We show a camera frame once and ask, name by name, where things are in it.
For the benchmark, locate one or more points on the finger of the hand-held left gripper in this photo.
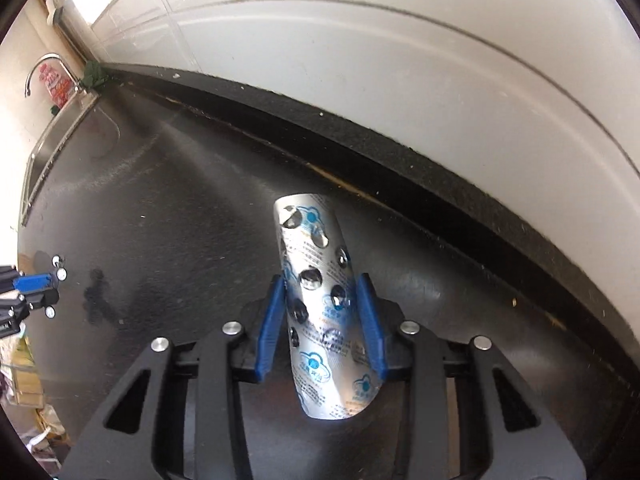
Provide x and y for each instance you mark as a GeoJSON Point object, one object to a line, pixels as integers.
{"type": "Point", "coordinates": [35, 302]}
{"type": "Point", "coordinates": [32, 281]}

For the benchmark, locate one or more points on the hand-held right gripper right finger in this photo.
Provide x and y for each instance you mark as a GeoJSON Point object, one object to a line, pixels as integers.
{"type": "Point", "coordinates": [371, 332]}

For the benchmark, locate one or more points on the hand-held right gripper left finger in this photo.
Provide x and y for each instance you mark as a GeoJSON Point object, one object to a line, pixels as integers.
{"type": "Point", "coordinates": [270, 332]}

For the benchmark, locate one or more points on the silver pill blister pack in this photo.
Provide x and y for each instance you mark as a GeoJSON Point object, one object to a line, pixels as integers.
{"type": "Point", "coordinates": [320, 260]}

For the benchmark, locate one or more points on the yellow cardboard box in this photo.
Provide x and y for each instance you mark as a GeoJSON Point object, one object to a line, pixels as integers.
{"type": "Point", "coordinates": [25, 370]}

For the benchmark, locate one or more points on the steel sink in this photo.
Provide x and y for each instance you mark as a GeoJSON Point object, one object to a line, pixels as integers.
{"type": "Point", "coordinates": [75, 125]}

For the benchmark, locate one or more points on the red dish soap bottle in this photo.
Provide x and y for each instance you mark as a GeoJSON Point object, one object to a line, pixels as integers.
{"type": "Point", "coordinates": [56, 85]}

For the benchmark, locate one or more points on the green sponge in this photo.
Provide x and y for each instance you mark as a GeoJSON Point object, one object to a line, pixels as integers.
{"type": "Point", "coordinates": [94, 75]}

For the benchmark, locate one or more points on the chrome faucet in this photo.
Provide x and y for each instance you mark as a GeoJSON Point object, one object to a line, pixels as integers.
{"type": "Point", "coordinates": [45, 60]}

